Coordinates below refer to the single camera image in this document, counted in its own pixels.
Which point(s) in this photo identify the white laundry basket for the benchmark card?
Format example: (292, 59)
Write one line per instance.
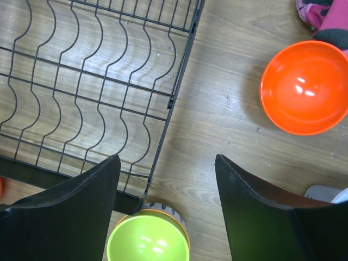
(327, 194)

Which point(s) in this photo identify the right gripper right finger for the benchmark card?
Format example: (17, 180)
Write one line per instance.
(265, 222)

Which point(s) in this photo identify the red-orange bowl right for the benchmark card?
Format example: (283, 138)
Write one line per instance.
(303, 89)

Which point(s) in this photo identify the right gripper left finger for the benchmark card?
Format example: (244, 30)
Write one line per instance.
(68, 221)

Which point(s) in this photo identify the black wire dish rack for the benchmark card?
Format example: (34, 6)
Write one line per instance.
(83, 80)

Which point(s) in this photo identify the lime green bowl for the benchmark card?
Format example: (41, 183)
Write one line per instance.
(150, 236)

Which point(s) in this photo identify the pink camouflage garment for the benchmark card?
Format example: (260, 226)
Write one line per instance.
(328, 20)

